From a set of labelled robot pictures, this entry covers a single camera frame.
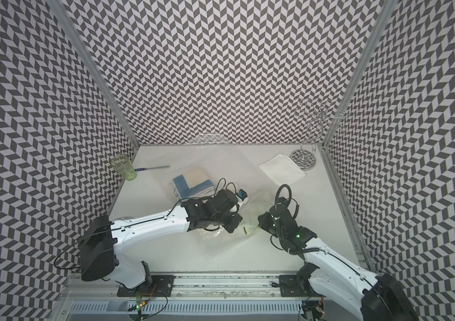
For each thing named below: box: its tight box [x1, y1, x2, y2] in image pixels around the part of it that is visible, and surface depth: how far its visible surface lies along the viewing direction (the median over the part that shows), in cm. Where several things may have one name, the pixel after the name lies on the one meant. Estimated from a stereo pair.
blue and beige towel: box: [172, 168, 217, 202], surface depth 101 cm
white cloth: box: [258, 153, 306, 187], surface depth 108 cm
